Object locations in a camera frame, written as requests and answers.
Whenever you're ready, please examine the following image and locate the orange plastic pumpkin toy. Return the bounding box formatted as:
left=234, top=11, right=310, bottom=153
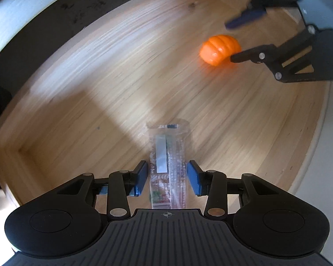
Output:
left=199, top=35, right=242, bottom=66

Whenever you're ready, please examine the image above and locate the clear plastic snack packet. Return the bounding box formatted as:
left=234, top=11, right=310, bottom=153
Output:
left=147, top=119, right=190, bottom=209

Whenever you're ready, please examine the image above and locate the wooden tray rim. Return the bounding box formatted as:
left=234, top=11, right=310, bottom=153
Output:
left=0, top=0, right=330, bottom=205

